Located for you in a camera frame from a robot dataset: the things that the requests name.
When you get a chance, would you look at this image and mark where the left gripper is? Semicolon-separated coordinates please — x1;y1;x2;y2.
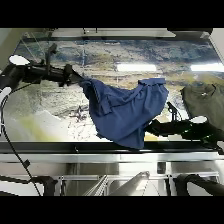
59;63;85;88

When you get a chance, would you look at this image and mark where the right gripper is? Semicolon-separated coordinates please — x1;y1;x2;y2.
144;118;169;138

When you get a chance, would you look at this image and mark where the blue shirt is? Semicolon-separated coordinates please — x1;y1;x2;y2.
79;77;170;150

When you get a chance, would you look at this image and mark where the dark green T-shirt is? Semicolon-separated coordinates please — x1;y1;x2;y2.
180;82;224;128

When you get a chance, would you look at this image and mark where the silver frame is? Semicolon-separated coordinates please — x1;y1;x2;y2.
0;150;224;197

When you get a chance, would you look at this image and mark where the black cable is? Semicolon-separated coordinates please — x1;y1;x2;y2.
0;95;43;197

